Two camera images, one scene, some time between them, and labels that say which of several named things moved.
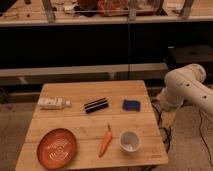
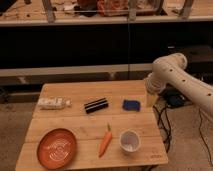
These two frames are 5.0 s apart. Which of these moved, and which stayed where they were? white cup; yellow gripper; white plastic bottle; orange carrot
Moved: yellow gripper
Stayed: white cup; orange carrot; white plastic bottle
